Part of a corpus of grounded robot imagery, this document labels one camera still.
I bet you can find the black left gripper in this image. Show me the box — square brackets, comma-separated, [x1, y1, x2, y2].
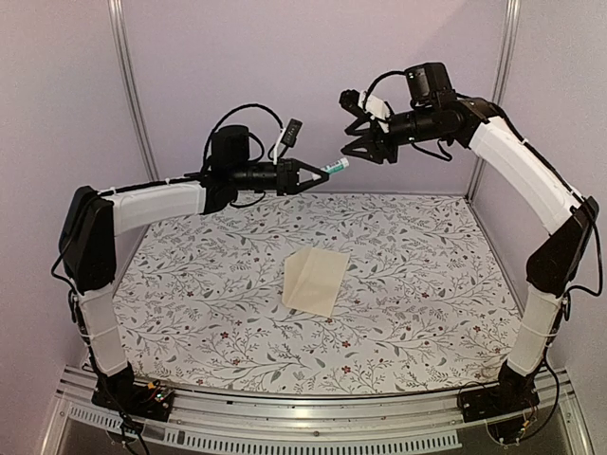
[230, 157, 329, 195]

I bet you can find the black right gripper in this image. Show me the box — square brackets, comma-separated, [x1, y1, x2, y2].
[340, 105, 449, 164]

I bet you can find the green white glue stick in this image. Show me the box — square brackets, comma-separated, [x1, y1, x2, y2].
[322, 157, 349, 174]

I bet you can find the cream paper envelope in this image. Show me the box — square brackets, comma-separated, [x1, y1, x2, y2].
[282, 246, 350, 317]

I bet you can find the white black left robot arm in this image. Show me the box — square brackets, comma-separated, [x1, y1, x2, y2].
[51, 125, 329, 411]

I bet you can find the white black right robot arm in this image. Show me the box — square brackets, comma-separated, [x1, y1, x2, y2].
[339, 62, 600, 413]

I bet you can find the floral patterned table mat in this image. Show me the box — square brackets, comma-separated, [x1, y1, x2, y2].
[114, 193, 520, 394]

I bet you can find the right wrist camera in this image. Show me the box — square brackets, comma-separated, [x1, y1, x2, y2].
[340, 89, 394, 123]

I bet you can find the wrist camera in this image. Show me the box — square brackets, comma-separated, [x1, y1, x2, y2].
[340, 89, 394, 123]
[268, 118, 303, 164]

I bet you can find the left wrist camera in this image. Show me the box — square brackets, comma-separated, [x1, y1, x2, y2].
[268, 118, 303, 164]

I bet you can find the right aluminium frame post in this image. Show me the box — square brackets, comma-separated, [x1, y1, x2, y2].
[466, 0, 521, 203]

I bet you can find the aluminium frame post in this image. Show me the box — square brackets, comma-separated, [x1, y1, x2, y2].
[107, 0, 159, 180]
[466, 0, 521, 203]

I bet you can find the front aluminium rail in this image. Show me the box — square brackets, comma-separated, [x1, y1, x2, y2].
[41, 367, 598, 454]

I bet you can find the left aluminium frame post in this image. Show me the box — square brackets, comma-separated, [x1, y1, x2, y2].
[107, 0, 159, 180]

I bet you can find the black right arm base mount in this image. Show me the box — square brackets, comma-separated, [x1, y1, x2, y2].
[456, 365, 540, 445]

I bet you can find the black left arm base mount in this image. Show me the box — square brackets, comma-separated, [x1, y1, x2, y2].
[91, 369, 175, 422]

